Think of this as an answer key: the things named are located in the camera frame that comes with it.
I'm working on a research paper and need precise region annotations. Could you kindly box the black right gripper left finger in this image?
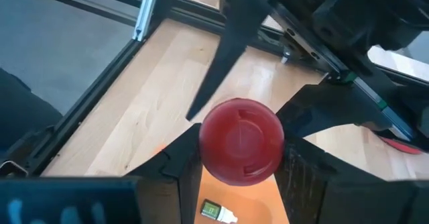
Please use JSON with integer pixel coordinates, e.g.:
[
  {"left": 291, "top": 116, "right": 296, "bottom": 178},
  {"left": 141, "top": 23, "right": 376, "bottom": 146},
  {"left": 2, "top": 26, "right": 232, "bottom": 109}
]
[{"left": 0, "top": 122, "right": 204, "bottom": 224}]

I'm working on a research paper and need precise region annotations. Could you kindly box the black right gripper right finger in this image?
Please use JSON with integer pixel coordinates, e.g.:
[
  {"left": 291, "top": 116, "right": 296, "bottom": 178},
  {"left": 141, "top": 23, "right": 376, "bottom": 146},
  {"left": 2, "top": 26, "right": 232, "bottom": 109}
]
[{"left": 273, "top": 135, "right": 429, "bottom": 224}]

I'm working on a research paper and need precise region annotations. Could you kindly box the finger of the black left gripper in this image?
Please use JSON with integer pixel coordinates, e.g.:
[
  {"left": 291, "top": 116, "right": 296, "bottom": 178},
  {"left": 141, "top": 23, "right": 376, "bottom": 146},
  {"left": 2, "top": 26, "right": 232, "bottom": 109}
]
[
  {"left": 185, "top": 0, "right": 286, "bottom": 121},
  {"left": 275, "top": 82, "right": 393, "bottom": 139}
]

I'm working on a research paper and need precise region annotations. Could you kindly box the large bottle pink cap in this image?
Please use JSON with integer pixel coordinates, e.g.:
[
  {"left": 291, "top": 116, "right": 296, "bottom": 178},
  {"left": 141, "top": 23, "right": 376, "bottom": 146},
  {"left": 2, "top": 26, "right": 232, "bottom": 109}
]
[{"left": 198, "top": 97, "right": 286, "bottom": 187}]

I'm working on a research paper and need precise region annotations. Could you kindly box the small green dropper bottle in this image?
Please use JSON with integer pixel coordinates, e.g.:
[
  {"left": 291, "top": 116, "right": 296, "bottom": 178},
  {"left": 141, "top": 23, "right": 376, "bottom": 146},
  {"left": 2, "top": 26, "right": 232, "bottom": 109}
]
[{"left": 200, "top": 199, "right": 239, "bottom": 224}]

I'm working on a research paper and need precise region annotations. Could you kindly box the translucent orange plastic bin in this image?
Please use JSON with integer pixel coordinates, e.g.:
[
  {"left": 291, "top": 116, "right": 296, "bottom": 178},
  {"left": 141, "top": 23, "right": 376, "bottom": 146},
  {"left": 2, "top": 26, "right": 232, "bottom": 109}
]
[{"left": 193, "top": 143, "right": 290, "bottom": 224}]

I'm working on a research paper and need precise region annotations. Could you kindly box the black aluminium table frame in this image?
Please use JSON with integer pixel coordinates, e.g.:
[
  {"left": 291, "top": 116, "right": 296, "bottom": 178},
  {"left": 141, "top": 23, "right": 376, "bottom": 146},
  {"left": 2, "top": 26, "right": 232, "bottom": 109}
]
[{"left": 0, "top": 0, "right": 429, "bottom": 178}]

